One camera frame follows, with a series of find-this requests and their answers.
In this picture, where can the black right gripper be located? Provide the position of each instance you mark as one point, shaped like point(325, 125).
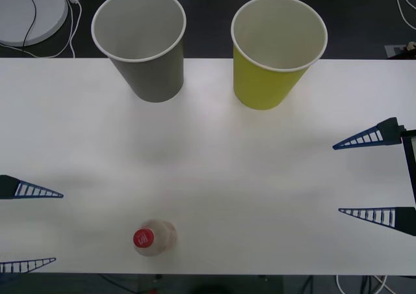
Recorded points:
point(412, 170)

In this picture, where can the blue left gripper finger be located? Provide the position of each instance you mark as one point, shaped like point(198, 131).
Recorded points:
point(9, 188)
point(13, 266)

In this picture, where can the clear bottle with red cap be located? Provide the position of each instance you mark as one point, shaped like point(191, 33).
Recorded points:
point(159, 238)

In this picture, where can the grey floor socket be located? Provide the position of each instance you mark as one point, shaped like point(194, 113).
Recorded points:
point(395, 50)

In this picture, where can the yellow-green plastic bin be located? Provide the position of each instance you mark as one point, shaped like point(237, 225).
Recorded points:
point(260, 86)

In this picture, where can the round white disc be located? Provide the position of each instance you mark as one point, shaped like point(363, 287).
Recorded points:
point(45, 11)

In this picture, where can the grey plastic bin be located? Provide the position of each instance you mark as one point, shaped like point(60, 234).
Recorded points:
point(156, 79)

